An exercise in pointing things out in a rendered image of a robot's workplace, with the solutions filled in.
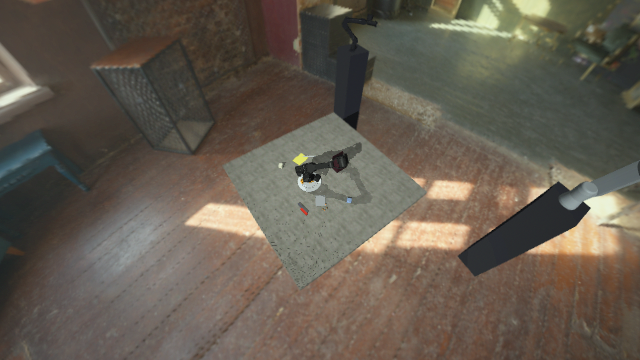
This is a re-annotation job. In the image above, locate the yellow flat rectangular pad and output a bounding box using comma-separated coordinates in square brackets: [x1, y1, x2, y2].
[292, 153, 308, 166]

